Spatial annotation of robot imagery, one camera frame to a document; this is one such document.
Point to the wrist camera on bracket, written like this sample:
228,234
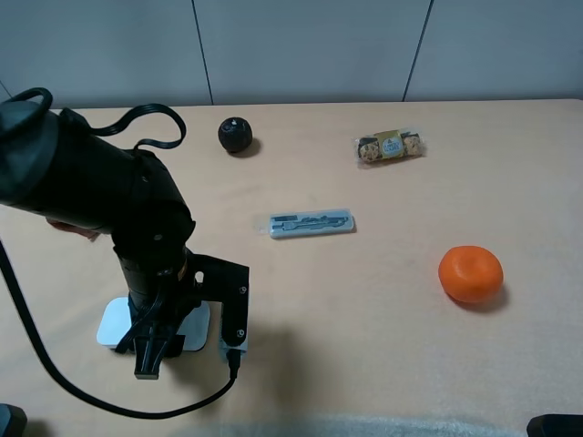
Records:
227,283

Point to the white mouse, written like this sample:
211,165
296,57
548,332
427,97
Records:
116,322

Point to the grey plastic tool case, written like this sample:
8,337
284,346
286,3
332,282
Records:
305,224

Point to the black object bottom right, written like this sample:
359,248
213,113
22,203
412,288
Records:
556,425

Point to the black object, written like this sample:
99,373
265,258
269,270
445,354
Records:
556,425
13,421

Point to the orange mandarin fruit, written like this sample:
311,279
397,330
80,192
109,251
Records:
470,274

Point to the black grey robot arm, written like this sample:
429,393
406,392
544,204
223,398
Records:
58,166

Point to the brown crumpled cloth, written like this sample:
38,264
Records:
86,233

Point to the black round ball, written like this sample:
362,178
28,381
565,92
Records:
235,134

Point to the black object bottom left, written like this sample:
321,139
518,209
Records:
13,421

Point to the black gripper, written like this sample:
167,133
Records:
160,296

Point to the chocolate candy pack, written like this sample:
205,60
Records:
388,147

